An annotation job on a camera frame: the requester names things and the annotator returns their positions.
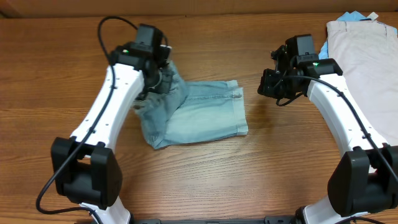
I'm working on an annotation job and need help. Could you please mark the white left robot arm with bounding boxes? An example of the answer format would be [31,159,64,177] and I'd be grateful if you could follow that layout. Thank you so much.
[49,43,172,223]

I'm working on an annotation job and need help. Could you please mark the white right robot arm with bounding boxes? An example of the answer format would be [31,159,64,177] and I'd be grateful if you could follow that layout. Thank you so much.
[257,59,397,223]

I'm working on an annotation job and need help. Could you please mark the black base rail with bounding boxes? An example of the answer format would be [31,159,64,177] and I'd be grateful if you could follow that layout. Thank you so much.
[127,215,303,224]

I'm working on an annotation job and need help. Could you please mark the beige folded trousers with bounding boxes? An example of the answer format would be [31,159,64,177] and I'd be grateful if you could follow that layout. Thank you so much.
[326,20,398,147]

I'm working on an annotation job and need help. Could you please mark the light blue garment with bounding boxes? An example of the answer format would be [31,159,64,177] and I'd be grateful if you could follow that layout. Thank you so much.
[319,11,397,60]

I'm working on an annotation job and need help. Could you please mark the light blue denim shorts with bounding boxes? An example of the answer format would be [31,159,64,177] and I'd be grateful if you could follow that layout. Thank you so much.
[132,62,248,149]

